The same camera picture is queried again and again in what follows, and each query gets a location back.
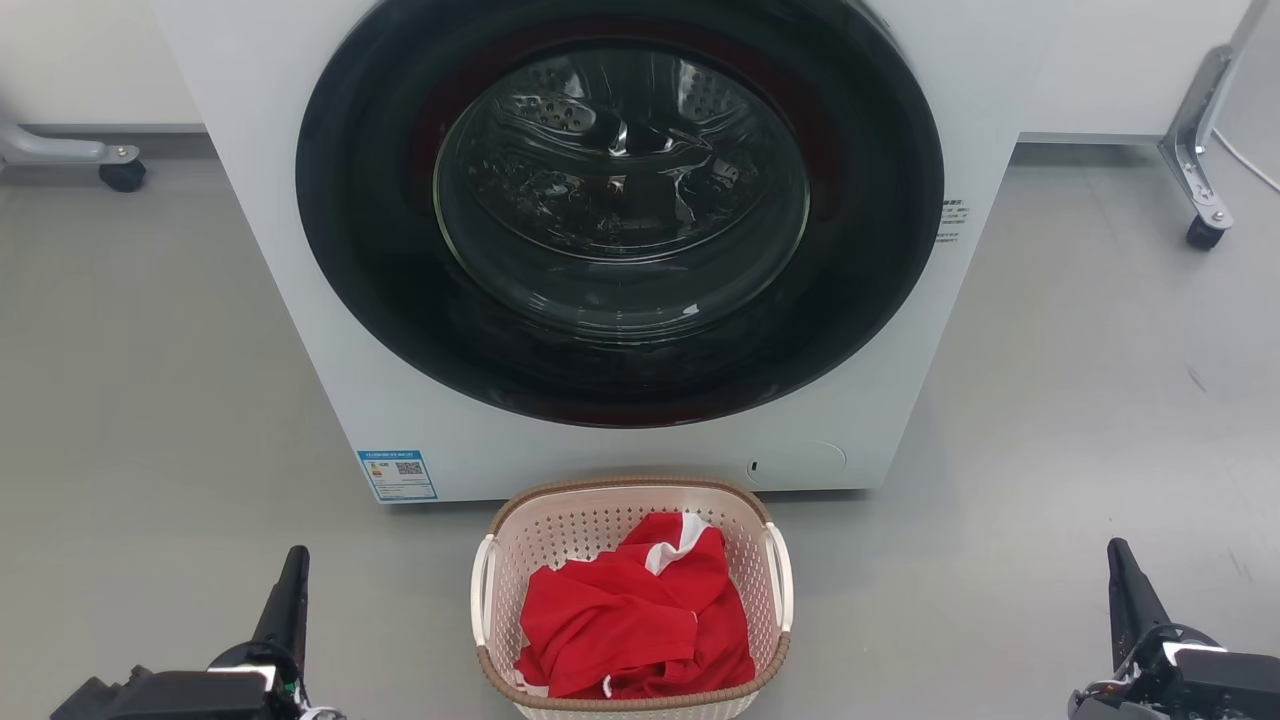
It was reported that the round white filter cover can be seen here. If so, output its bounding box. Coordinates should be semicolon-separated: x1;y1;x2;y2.
745;440;849;489

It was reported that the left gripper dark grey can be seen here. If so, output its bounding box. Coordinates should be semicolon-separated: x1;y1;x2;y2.
130;545;346;720

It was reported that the round black glass washer door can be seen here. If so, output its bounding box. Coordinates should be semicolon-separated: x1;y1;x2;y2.
296;0;946;429

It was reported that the red and white garment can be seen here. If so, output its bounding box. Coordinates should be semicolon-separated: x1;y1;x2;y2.
515;512;757;701

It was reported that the grey metal frame leg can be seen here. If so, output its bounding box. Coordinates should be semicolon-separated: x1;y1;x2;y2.
0;120;141;169
1160;0;1271;232

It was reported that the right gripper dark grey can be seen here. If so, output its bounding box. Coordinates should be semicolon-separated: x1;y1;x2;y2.
1068;538;1280;720

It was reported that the white front-load washing machine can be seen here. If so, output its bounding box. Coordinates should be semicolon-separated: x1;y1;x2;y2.
150;0;1051;504

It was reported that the beige perforated plastic laundry basket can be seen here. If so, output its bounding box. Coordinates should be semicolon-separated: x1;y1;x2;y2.
470;476;795;720

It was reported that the thin white cable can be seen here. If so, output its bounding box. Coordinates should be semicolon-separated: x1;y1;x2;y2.
1210;128;1280;193

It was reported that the blue energy label sticker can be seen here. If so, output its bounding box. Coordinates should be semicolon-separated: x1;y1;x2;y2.
357;449;439;503

